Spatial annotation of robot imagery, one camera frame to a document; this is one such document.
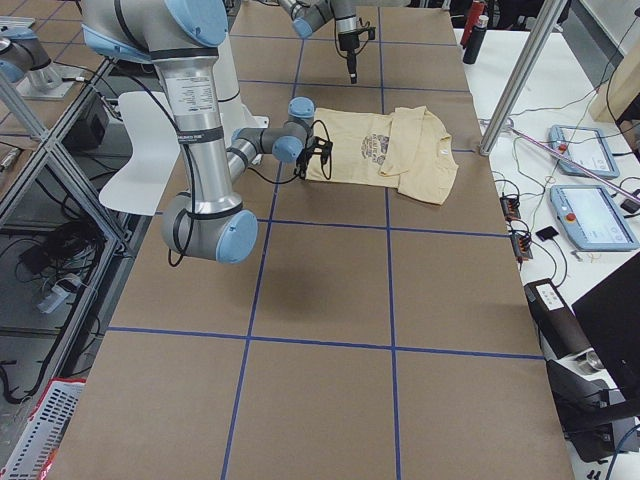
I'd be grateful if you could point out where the lower teach pendant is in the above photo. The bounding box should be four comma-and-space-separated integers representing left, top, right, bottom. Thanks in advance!
549, 185, 639, 252

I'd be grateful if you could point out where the teach pendant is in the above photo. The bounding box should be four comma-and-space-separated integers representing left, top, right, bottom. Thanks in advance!
549, 185, 639, 252
548, 124, 619, 179

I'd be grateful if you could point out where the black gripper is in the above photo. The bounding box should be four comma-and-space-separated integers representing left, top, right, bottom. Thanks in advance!
294, 147, 314, 180
337, 30, 360, 83

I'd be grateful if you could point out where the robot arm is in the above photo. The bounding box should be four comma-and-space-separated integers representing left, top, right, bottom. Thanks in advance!
276, 0, 375, 84
82, 1, 315, 264

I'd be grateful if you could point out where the metal reacher grabber tool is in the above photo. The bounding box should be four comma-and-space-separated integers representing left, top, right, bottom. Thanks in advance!
504, 119, 640, 201

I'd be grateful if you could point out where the red water bottle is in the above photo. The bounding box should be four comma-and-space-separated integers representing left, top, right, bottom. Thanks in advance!
460, 0, 485, 48

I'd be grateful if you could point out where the white paper sheet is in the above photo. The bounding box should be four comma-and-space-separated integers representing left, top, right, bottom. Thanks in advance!
99, 91, 180, 216

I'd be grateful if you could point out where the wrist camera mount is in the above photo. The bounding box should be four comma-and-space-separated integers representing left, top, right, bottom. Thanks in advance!
358, 19, 376, 41
306, 136, 333, 166

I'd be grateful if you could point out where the aluminium frame post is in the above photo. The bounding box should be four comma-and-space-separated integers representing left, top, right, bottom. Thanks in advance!
479, 0, 566, 156

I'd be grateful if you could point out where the black water bottle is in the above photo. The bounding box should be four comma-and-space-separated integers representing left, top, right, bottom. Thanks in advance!
462, 15, 489, 65

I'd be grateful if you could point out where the black box device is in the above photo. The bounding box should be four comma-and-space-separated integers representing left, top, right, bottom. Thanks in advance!
524, 279, 592, 359

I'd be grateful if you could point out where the upper teach pendant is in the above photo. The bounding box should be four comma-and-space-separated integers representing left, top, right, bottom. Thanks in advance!
548, 124, 619, 179

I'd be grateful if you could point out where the beige long-sleeve printed shirt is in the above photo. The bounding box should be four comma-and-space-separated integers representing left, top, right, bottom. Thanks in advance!
306, 106, 458, 205

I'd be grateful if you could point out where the red white plastic basket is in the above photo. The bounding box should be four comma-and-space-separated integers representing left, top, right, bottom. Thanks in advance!
1, 378, 86, 479

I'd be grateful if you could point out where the black monitor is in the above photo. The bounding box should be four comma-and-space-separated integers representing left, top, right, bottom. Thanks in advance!
572, 255, 640, 399

